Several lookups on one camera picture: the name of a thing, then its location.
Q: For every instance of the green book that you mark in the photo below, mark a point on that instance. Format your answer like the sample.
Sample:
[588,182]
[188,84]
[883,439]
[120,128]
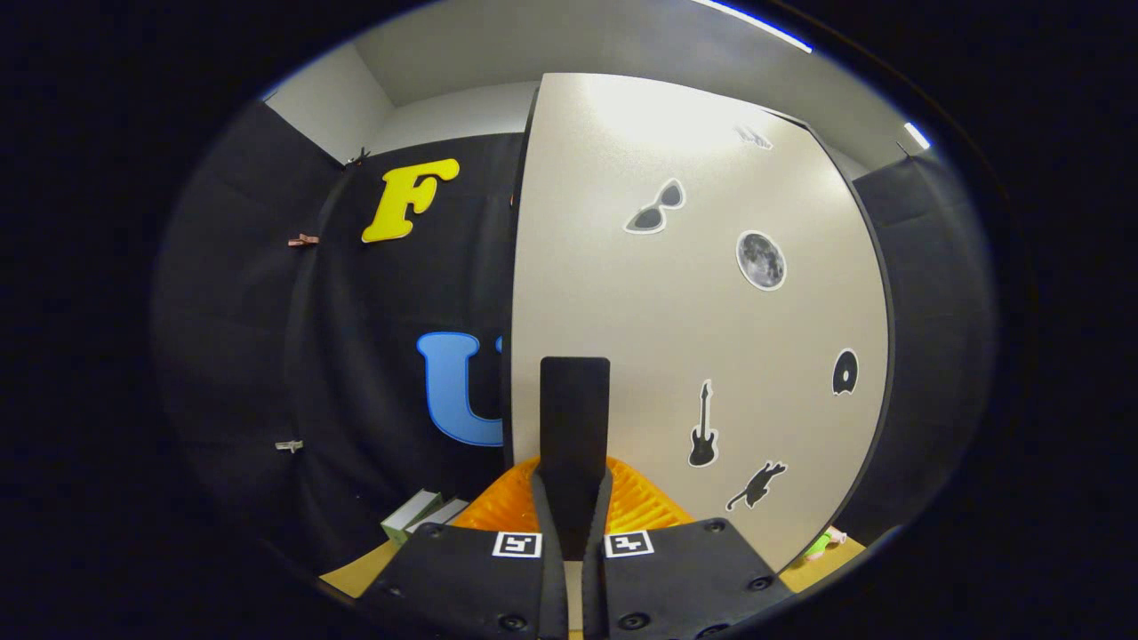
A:
[396,529]

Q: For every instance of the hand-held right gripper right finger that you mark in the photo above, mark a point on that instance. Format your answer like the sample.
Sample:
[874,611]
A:
[594,587]

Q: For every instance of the pink clip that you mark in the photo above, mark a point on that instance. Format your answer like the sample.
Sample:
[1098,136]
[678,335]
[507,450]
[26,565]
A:
[303,240]

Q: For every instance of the brown book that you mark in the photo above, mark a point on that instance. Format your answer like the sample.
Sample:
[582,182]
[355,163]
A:
[440,514]

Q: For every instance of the beige cabinet door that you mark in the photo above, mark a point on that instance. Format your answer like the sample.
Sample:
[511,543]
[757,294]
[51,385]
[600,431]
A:
[667,338]

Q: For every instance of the ceiling light panel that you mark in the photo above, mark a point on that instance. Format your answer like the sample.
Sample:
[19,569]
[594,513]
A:
[756,25]
[917,135]

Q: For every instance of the white clip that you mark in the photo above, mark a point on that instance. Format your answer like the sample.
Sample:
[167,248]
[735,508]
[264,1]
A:
[289,445]

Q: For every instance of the dark grey cabinet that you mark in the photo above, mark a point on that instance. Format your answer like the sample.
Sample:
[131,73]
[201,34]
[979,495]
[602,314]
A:
[508,391]

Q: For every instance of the black backdrop cloth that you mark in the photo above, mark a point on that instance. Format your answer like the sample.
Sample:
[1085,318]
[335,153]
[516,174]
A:
[267,311]

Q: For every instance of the black clip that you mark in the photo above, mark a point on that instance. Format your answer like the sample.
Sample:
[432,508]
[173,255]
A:
[358,160]

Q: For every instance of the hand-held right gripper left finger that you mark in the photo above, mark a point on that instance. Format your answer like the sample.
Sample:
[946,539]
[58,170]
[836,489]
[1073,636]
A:
[553,578]

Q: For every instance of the small green and pink item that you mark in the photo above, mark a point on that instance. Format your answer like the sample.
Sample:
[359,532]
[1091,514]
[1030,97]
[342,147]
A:
[820,543]

